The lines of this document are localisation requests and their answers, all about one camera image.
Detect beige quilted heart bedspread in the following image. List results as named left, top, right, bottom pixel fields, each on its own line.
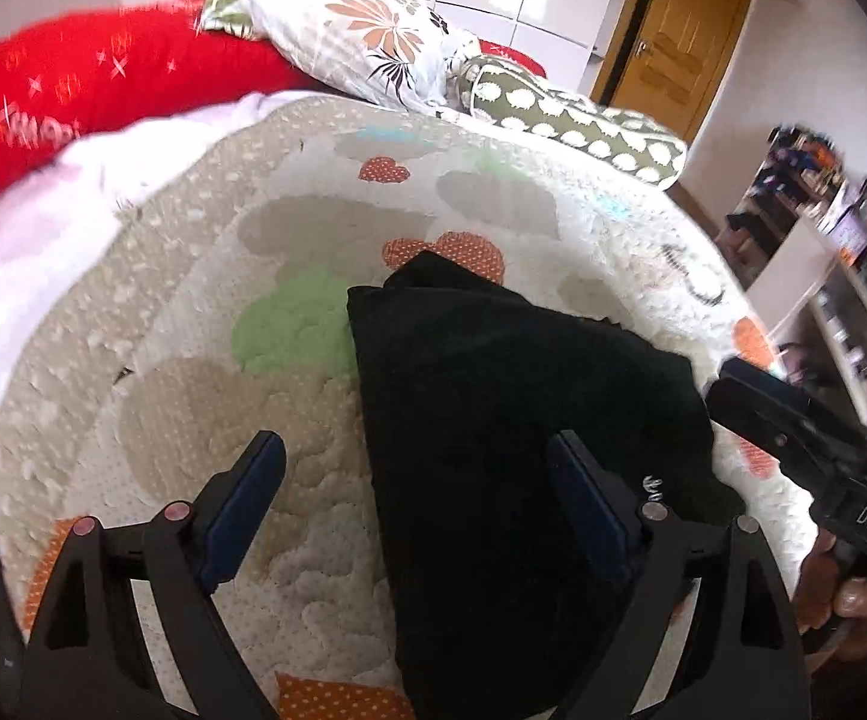
left=0, top=94, right=824, bottom=720

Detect black pants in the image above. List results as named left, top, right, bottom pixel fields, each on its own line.
left=347, top=251, right=768, bottom=720

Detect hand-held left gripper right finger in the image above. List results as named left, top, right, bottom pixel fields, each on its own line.
left=545, top=429, right=813, bottom=720

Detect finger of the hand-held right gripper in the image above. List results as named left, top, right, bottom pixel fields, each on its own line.
left=705, top=356, right=867, bottom=497

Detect wooden door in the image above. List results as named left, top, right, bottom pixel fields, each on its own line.
left=590, top=0, right=753, bottom=143

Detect white cabinet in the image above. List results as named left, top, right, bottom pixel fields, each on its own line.
left=748, top=217, right=867, bottom=421

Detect green hedgehog print pillow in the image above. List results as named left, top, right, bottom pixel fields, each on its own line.
left=448, top=54, right=689, bottom=192

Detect person's right hand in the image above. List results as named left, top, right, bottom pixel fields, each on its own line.
left=797, top=529, right=867, bottom=662

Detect small white clock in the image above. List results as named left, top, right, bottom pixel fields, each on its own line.
left=834, top=206, right=867, bottom=257

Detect red blanket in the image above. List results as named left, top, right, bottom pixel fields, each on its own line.
left=0, top=0, right=547, bottom=222

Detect white bed sheet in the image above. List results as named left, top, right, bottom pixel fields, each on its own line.
left=0, top=90, right=277, bottom=473

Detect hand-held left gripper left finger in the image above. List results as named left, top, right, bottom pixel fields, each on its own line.
left=20, top=429, right=288, bottom=720

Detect white floral pillow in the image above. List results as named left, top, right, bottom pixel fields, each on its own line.
left=199, top=0, right=483, bottom=110

